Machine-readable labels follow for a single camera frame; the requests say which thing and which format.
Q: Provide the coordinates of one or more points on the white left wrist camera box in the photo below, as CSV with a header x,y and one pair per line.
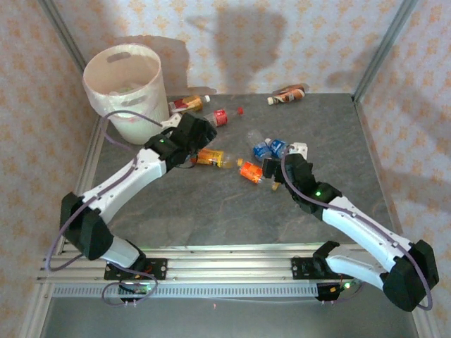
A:
x,y
172,120

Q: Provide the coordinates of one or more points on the aluminium frame post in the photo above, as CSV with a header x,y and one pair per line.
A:
x,y
384,49
35,310
58,24
424,329

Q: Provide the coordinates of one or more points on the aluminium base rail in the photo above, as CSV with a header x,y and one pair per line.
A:
x,y
229,264

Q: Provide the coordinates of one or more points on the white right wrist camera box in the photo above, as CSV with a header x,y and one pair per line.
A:
x,y
299,148

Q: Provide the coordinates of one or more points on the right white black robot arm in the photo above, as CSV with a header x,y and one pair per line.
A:
x,y
363,225

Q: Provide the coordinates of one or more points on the crushed brown label bottle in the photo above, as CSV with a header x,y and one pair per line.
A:
x,y
289,94

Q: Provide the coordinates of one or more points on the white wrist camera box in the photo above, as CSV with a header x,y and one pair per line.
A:
x,y
299,148
172,120

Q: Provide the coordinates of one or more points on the red yellow label tea bottle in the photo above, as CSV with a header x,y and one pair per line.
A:
x,y
186,103

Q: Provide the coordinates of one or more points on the bright orange label bottle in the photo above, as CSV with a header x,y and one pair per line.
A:
x,y
251,171

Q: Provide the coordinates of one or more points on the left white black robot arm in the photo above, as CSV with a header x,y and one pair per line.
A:
x,y
120,186

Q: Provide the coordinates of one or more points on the orange juice bottle yellow cap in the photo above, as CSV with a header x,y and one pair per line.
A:
x,y
211,157

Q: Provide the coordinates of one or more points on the white plastic bin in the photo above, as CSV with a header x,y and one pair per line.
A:
x,y
141,134

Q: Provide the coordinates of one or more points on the aluminium lower frame post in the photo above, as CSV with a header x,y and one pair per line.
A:
x,y
424,329
35,310

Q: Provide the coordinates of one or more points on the blue label water bottle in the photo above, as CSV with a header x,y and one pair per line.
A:
x,y
260,149
278,146

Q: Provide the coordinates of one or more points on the clear bottle red label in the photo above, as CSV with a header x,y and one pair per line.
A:
x,y
220,118

